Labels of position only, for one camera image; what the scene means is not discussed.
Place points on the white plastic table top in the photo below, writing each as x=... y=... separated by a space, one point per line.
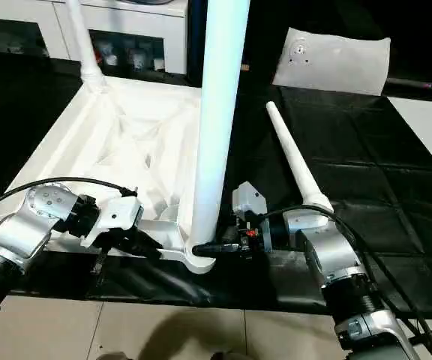
x=126 y=127

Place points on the white plastic table leg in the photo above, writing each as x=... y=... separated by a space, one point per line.
x=295 y=161
x=81 y=37
x=220 y=112

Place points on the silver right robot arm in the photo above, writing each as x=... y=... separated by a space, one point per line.
x=328 y=255

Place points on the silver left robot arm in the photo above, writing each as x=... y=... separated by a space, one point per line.
x=21 y=232

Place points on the black work mat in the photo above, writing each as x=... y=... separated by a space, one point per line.
x=396 y=202

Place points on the small tan label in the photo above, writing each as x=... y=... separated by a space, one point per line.
x=244 y=68

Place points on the white plastic bag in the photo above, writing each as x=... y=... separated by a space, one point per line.
x=332 y=64

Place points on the white cabinet with glass doors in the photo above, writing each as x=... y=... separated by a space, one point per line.
x=21 y=26

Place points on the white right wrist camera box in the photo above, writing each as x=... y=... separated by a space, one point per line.
x=247 y=199

